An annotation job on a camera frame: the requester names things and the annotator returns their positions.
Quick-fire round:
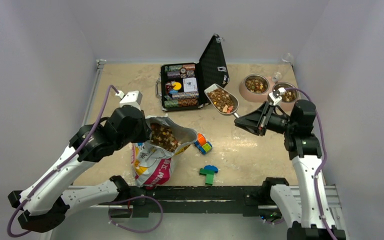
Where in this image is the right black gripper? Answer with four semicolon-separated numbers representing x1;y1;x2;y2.
235;100;296;136

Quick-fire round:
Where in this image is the colourful pet food bag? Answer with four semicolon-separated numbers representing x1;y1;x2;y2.
130;115;198;188

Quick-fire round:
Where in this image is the metal food scoop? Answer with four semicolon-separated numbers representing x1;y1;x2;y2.
204;83;239;118

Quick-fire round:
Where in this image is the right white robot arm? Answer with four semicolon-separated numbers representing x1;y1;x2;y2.
234;99;347;240

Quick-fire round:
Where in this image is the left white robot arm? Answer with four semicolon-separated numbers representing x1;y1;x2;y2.
8;105;151;233

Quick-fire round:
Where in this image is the pink double pet bowl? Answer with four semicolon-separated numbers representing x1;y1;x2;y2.
239;74;301;112

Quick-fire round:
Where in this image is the clear water bottle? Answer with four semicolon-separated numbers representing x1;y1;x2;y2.
271;52;295;83

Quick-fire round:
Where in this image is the black poker chip case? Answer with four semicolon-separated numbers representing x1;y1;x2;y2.
155;33;230;112

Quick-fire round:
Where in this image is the orange blue toy car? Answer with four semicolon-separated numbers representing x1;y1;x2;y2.
193;133;213;155

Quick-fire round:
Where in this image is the blue toy brick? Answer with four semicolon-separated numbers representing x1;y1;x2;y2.
204;165;219;173

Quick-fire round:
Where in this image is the green toy brick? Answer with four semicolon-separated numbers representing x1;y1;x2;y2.
199;168;216;186

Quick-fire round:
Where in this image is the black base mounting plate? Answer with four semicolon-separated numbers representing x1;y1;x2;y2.
97;185;294;220

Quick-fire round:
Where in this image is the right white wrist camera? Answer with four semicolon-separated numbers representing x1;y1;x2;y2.
267;87;286;106

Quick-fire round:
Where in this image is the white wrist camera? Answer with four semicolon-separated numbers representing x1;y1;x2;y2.
115;90;143;110
267;87;286;106

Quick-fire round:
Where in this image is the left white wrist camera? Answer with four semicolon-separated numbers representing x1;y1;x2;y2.
115;90;143;110

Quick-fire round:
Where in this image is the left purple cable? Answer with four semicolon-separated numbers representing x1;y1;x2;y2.
6;84;123;239

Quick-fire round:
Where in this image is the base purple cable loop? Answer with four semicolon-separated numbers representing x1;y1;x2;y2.
108;192;165;233

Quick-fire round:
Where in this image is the aluminium frame rail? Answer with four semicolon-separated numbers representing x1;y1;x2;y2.
290;185;342;208

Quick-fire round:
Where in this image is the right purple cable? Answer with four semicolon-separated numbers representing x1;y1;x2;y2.
284;87;339;240

